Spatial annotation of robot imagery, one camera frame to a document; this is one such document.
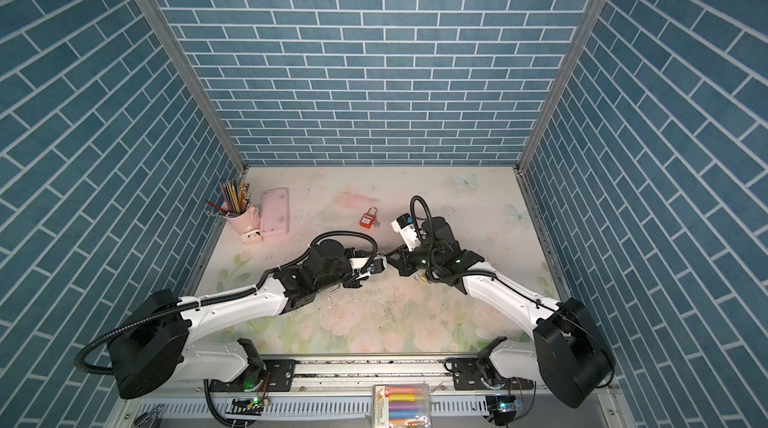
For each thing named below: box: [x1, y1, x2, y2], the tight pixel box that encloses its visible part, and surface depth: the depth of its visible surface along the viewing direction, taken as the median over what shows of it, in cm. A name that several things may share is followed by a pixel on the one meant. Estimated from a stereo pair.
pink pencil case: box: [260, 187, 290, 238], surface depth 106 cm
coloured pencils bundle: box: [205, 180, 251, 217], surface depth 97 cm
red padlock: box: [359, 206, 377, 229], surface depth 106 cm
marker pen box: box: [372, 383, 432, 428], surface depth 70 cm
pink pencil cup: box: [226, 206, 261, 235], surface depth 99 cm
